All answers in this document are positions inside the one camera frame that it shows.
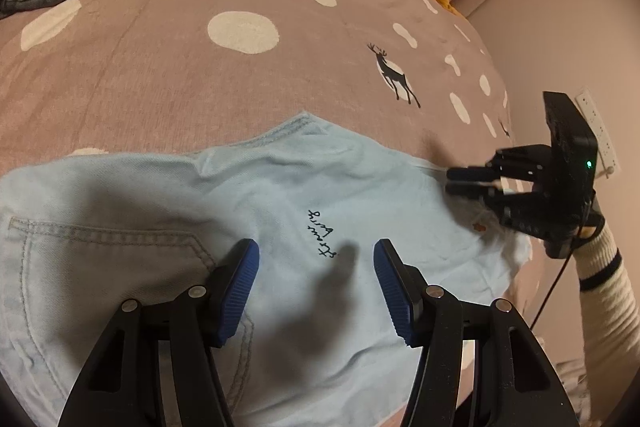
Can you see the white wall socket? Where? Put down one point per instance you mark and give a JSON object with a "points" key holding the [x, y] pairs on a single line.
{"points": [[602, 137]]}

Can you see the light blue denim pants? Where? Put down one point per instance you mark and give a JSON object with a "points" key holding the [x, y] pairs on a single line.
{"points": [[150, 207]]}

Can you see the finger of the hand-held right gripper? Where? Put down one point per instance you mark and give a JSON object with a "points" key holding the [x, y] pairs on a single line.
{"points": [[495, 202], [480, 173]]}

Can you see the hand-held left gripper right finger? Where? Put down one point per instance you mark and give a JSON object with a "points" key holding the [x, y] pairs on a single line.
{"points": [[393, 288]]}

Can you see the person's right forearm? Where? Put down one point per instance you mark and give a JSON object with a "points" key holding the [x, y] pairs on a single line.
{"points": [[607, 297]]}

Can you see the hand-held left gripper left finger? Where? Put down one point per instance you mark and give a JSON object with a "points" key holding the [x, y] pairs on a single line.
{"points": [[240, 288]]}

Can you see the pink dotted bed sheet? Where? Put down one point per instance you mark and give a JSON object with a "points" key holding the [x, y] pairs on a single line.
{"points": [[200, 72]]}

